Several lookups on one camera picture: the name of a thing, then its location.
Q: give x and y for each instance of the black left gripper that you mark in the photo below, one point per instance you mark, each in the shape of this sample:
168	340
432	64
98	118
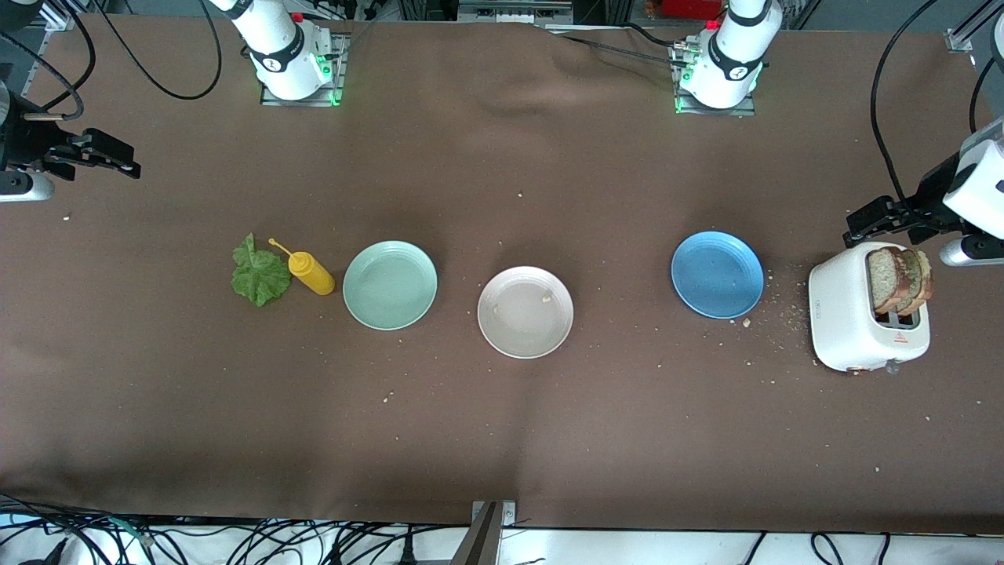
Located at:
930	194

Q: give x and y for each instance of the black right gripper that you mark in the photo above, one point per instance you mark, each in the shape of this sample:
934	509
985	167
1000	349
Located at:
23	141

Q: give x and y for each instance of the brown crust bread slice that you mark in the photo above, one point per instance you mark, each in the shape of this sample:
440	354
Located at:
882	278
922	282

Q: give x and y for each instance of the green lettuce leaf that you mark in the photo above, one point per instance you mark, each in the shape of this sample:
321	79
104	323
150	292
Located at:
259	275

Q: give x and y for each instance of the yellow mustard squeeze bottle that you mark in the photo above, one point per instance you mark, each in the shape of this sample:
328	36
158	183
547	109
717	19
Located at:
311	273

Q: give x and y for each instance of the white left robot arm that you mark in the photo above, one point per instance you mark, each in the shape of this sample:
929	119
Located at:
733	47

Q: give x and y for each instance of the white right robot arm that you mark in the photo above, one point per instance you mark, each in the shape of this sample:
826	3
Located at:
278	39

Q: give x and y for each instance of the blue round plate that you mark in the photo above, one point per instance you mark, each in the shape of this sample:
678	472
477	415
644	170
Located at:
718	275

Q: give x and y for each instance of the pale green round plate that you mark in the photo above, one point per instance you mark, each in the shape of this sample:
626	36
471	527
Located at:
390	285

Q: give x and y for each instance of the beige round plate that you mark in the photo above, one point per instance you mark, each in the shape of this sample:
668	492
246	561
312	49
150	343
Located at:
518	322

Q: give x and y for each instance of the white two-slot toaster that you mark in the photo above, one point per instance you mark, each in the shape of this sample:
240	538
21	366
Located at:
839	314

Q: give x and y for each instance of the red box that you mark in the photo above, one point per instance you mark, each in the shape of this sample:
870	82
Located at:
690	8

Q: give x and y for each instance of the grey power strip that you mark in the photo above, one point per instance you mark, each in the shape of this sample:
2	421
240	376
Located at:
514	12

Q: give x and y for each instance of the brown table cloth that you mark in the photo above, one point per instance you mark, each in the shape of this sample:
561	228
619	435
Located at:
502	431

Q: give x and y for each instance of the black power plug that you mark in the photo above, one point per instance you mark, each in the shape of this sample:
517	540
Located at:
406	549

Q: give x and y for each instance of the aluminium frame profile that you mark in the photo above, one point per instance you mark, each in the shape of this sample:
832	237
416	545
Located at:
63	14
961	38

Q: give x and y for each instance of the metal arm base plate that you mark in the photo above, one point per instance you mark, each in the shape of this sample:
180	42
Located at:
271	100
745	112

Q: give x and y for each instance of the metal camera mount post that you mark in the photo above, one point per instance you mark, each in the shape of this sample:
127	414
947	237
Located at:
492	514

